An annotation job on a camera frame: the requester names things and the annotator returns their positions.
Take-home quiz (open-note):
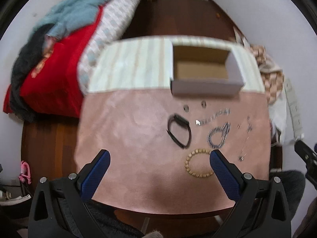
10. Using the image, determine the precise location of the striped table cloth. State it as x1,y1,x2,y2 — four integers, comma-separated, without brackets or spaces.
88,36,264,93

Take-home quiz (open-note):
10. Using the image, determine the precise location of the white cardboard box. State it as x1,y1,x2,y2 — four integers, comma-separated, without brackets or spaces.
170,45,245,97

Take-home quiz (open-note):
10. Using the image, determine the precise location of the wooden bead bracelet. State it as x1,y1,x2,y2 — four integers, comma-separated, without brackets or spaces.
184,148,215,179

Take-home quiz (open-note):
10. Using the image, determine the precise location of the white plastic bag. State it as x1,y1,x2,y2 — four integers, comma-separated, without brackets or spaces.
268,92,287,147

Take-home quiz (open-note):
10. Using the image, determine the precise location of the pink object on floor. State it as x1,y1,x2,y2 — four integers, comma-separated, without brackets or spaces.
18,161,32,185

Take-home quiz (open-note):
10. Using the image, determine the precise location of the thin silver pendant necklace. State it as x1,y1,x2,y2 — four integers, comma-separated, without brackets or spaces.
238,115,254,162

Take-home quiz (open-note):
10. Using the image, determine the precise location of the black smart watch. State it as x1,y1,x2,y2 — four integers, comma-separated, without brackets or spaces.
167,113,192,149

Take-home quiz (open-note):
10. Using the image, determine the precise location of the thick silver chain bracelet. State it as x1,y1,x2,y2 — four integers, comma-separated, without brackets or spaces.
207,121,232,149

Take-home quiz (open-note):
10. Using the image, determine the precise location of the white power strip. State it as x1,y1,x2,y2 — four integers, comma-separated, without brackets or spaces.
284,79,304,141

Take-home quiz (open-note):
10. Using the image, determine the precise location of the pink suede table cloth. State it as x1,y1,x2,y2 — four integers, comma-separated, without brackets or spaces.
74,89,271,214

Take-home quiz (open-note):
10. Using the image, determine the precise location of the checkered mattress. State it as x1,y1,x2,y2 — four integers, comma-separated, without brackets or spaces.
77,0,141,95

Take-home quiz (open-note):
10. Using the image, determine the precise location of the checkered brown cloth pile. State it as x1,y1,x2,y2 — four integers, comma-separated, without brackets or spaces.
249,45,285,105

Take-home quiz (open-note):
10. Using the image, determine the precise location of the blue quilt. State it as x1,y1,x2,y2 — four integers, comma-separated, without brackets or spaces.
29,0,111,40

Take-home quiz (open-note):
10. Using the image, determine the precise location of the silver link bracelet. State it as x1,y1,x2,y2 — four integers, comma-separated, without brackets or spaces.
195,108,231,127

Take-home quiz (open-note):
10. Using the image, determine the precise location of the red bed blanket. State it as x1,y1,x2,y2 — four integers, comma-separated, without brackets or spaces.
3,12,102,120

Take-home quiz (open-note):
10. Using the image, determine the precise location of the black garment on bed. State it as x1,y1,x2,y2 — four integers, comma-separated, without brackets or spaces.
9,24,53,123

